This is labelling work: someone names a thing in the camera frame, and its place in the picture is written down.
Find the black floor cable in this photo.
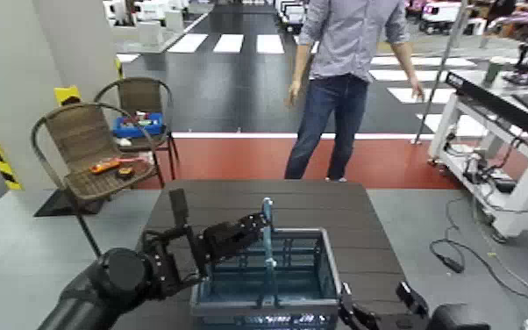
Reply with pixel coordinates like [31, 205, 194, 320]
[429, 197, 528, 304]

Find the yellow black corner bumper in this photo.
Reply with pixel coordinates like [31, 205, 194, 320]
[54, 84, 82, 107]

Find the black device on stand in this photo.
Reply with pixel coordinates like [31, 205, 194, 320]
[502, 41, 528, 87]

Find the blue-grey plastic crate with handle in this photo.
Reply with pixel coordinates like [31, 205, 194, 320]
[189, 197, 345, 330]

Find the white wheeled robot cart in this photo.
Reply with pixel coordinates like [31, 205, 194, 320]
[418, 1, 464, 35]

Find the green cup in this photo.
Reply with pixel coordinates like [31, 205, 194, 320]
[483, 55, 508, 85]

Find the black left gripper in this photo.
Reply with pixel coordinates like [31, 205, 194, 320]
[200, 211, 271, 262]

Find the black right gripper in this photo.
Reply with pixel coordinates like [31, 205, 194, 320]
[338, 280, 431, 330]

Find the person in grey shirt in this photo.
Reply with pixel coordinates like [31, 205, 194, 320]
[283, 0, 426, 183]

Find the orange hand tool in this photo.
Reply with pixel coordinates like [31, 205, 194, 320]
[89, 158, 124, 176]

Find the brown wicker chair holding tray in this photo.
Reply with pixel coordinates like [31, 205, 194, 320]
[94, 77, 182, 188]

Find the blue plastic parts tray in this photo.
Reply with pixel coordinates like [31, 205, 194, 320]
[111, 111, 167, 140]

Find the black power adapter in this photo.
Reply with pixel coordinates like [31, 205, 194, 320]
[491, 176, 519, 195]

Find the white small vehicle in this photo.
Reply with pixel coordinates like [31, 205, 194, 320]
[275, 0, 308, 34]

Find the brown wicker chair holding tools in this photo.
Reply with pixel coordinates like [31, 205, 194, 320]
[31, 102, 157, 259]

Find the grey metal pole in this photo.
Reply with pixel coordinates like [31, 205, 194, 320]
[411, 0, 471, 146]

